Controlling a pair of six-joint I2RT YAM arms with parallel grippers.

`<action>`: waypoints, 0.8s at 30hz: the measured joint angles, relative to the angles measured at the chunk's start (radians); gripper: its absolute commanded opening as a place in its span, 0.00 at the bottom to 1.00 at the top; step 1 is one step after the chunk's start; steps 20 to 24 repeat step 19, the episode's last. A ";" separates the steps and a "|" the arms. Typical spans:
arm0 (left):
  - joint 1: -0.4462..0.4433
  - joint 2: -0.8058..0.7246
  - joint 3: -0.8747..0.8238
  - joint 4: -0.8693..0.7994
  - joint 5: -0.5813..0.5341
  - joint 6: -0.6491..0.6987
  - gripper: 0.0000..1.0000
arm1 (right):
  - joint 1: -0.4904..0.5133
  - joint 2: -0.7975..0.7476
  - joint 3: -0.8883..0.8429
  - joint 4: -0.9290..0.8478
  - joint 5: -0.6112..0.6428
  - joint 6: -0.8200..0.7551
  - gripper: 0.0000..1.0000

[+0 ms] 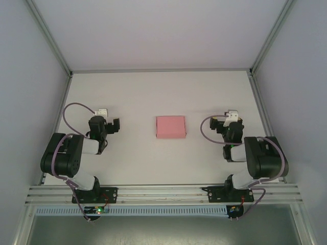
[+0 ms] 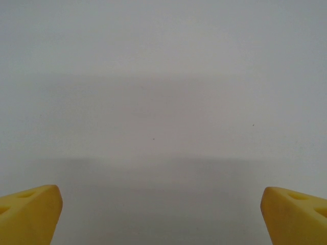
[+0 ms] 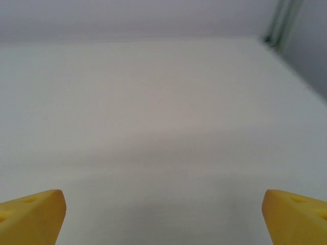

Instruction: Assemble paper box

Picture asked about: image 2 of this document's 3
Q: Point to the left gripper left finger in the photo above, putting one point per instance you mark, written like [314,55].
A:
[28,219]

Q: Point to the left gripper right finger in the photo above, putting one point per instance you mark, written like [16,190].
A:
[296,219]

